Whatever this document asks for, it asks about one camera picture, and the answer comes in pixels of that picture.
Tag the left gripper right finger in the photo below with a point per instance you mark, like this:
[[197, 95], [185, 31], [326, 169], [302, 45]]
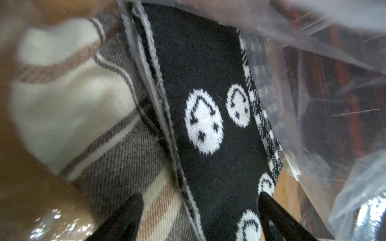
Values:
[[278, 224]]

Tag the clear plastic vacuum bag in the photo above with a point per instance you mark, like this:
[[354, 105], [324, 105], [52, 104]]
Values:
[[319, 68]]

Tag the beige brown striped scarf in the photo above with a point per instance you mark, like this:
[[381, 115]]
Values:
[[79, 137]]

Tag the black scarf white emblem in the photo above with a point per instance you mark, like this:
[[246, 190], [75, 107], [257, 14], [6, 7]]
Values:
[[223, 148]]

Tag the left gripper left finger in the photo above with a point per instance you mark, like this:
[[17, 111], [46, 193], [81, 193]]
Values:
[[123, 224]]

